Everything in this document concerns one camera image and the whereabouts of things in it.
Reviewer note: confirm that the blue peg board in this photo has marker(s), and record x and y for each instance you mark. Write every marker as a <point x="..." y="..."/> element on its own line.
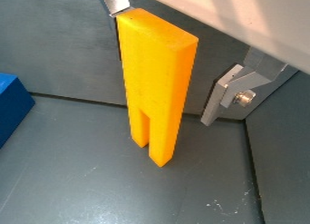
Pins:
<point x="16" y="103"/>

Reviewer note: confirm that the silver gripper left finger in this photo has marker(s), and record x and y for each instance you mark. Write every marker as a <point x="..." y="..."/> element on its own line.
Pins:
<point x="116" y="6"/>

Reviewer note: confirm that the yellow double-square block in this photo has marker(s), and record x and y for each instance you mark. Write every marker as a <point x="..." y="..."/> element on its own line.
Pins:
<point x="157" y="54"/>

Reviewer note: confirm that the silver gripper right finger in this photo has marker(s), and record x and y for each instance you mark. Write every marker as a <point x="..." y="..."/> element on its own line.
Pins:
<point x="244" y="86"/>

